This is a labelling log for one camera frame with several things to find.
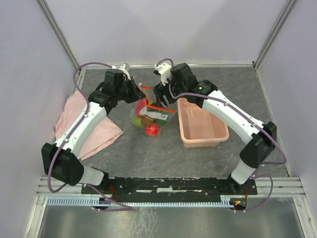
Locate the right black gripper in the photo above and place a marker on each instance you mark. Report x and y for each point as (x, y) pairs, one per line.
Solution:
(161, 90)

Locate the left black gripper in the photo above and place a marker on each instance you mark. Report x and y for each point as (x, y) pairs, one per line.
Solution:
(136, 93)

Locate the clear zip top bag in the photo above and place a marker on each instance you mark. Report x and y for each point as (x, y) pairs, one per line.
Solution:
(151, 112)

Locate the pink plastic bin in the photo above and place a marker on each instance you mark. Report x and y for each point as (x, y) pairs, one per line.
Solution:
(198, 127)

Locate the red apple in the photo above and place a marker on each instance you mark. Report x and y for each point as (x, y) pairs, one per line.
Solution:
(152, 130)

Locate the small red fruit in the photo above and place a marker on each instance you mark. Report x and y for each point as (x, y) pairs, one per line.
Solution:
(139, 106)

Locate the green apple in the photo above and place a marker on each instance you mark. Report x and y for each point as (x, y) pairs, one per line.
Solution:
(137, 121)

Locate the dark green fruit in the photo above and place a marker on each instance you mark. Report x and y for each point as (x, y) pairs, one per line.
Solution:
(161, 123)

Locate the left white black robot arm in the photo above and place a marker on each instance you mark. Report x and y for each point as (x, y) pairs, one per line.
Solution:
(60, 159)

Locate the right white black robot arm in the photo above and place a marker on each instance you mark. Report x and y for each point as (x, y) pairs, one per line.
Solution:
(260, 138)

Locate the pink folded cloth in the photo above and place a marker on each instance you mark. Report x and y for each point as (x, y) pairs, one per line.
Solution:
(103, 135)

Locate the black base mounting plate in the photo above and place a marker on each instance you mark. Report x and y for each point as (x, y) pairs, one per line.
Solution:
(173, 190)

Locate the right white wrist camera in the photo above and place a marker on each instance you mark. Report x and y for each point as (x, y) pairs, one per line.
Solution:
(163, 70)

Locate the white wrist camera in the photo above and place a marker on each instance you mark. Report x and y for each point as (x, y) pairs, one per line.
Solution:
(125, 68)
(163, 70)

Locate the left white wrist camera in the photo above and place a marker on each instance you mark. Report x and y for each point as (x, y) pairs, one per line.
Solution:
(125, 68)

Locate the aluminium frame rail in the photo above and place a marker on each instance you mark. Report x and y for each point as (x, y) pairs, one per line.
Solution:
(95, 67)

